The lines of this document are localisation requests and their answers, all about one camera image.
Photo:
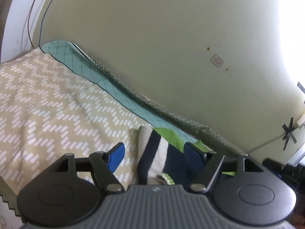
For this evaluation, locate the white wall plate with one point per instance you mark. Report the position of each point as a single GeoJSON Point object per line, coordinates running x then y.
{"type": "Point", "coordinates": [216, 60]}

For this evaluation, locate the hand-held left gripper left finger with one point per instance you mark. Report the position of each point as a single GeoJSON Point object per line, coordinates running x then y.
{"type": "Point", "coordinates": [116, 157]}

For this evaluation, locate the navy white green knitted sweater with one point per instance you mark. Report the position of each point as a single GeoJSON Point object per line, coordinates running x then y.
{"type": "Point", "coordinates": [154, 157]}

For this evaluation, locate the beige zigzag patterned blanket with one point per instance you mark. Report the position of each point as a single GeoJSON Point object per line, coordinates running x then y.
{"type": "Point", "coordinates": [47, 105]}

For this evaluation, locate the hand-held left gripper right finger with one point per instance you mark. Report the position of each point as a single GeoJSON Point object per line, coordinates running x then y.
{"type": "Point", "coordinates": [193, 157]}

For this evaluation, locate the black tape cross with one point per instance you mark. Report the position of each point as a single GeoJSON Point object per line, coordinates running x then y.
{"type": "Point", "coordinates": [289, 133]}

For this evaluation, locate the grey tape strip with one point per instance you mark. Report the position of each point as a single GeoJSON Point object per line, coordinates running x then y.
{"type": "Point", "coordinates": [301, 87]}

